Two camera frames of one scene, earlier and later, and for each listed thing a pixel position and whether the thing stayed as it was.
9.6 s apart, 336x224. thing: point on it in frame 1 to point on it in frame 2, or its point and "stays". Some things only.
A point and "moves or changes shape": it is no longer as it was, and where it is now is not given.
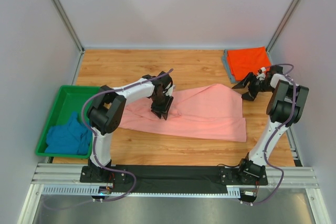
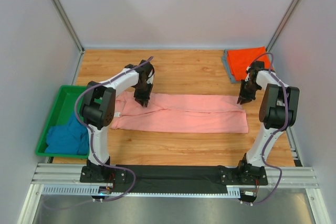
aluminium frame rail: [52, 174] stays
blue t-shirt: [73, 138] stays
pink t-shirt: [212, 112] moves or changes shape
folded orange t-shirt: [242, 61] stays
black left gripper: [162, 105] to [143, 92]
